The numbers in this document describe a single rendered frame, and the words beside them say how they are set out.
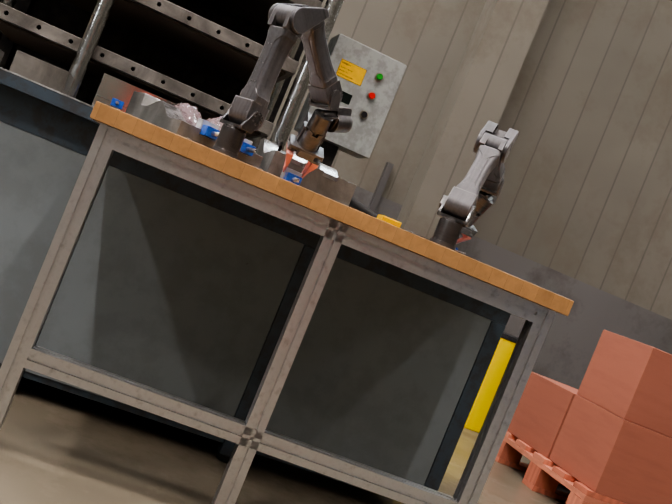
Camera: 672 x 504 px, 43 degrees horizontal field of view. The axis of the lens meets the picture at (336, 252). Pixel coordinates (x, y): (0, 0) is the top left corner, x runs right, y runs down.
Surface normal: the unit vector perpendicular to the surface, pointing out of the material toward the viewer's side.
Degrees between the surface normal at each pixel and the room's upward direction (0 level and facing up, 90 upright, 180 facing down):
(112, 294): 90
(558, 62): 90
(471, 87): 90
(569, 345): 90
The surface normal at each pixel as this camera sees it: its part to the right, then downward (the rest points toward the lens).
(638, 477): 0.22, 0.10
